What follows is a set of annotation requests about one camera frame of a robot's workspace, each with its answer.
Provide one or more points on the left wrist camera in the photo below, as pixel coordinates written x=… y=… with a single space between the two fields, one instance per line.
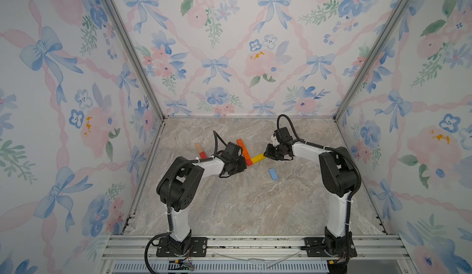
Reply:
x=232 y=151

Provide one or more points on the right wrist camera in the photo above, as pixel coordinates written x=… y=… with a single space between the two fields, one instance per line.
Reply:
x=281 y=136

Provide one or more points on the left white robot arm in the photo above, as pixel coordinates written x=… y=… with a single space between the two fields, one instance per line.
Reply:
x=179 y=186

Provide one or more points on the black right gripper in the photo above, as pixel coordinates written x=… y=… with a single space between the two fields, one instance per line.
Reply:
x=268 y=153

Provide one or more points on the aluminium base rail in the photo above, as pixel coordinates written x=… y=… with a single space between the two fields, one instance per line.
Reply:
x=257 y=254

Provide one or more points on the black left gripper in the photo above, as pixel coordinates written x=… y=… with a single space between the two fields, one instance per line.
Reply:
x=243 y=166

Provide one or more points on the light blue block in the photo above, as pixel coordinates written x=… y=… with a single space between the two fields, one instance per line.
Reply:
x=273 y=174

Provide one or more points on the aluminium corner post left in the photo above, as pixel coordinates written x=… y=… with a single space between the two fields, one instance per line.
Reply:
x=119 y=25

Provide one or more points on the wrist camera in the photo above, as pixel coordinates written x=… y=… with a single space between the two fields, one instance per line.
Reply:
x=281 y=136
x=232 y=151

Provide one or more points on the aluminium corner post right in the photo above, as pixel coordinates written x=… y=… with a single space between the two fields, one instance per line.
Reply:
x=382 y=39

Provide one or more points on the aluminium corner post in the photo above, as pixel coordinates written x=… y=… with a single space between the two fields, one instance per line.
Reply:
x=382 y=39
x=119 y=25

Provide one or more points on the orange long block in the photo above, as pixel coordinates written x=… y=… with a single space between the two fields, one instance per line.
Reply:
x=246 y=154

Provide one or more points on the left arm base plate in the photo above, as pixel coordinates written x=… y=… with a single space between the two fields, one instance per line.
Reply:
x=194 y=247

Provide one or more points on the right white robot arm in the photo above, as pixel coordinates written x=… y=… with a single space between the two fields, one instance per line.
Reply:
x=340 y=178

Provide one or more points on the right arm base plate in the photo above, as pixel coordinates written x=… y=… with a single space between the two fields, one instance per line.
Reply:
x=318 y=247

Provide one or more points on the yellow long block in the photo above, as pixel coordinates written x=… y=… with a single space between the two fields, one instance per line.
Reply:
x=257 y=158

